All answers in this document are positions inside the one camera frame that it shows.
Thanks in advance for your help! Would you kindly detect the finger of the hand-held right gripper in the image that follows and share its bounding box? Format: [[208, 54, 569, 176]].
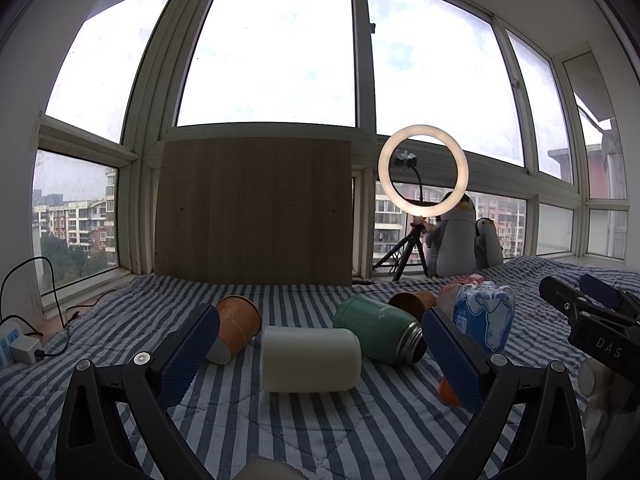
[[579, 273, 640, 317], [538, 275, 603, 322]]

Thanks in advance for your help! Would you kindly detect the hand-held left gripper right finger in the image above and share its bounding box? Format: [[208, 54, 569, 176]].
[[421, 307, 587, 480]]

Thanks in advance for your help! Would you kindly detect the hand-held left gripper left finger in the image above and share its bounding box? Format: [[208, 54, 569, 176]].
[[55, 302, 221, 480]]

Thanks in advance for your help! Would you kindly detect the white cup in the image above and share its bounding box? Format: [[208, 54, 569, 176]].
[[261, 326, 362, 394]]

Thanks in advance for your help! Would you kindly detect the orange paper cup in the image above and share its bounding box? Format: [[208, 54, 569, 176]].
[[206, 294, 264, 365]]

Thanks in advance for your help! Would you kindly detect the brown cup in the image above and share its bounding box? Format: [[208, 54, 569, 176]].
[[388, 290, 437, 324]]

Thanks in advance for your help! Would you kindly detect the green insulated cup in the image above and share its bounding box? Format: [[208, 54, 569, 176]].
[[332, 294, 426, 366]]

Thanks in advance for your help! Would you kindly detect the small orange piece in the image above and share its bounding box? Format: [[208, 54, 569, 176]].
[[438, 375, 462, 407]]

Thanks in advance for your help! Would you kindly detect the clear bottle with blue label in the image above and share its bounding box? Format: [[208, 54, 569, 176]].
[[437, 274, 516, 354]]

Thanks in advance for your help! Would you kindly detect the small grey penguin plush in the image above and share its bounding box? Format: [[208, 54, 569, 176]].
[[474, 217, 505, 271]]

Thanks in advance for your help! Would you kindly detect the large grey penguin plush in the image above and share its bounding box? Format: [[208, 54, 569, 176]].
[[424, 192, 479, 279]]

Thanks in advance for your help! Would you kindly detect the black tripod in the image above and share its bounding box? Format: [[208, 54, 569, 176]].
[[372, 216, 432, 282]]

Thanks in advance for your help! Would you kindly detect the striped blanket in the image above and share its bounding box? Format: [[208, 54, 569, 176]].
[[0, 255, 640, 480]]

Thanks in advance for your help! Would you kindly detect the wooden board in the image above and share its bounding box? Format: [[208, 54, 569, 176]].
[[153, 138, 355, 288]]

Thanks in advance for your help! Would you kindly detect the white charger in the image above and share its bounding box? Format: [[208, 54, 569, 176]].
[[10, 335, 44, 365]]

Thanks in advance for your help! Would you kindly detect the black gooseneck phone holder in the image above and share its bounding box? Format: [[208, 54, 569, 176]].
[[394, 150, 427, 204]]

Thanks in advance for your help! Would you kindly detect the white power strip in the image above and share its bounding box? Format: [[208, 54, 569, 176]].
[[0, 326, 20, 367]]

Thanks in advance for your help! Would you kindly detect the black cable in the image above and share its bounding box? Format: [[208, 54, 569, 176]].
[[0, 256, 117, 361]]

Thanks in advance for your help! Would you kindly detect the ring light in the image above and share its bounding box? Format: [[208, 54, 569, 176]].
[[377, 124, 470, 219]]

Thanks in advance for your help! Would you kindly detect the white window frame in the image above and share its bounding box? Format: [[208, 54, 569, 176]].
[[30, 0, 632, 321]]

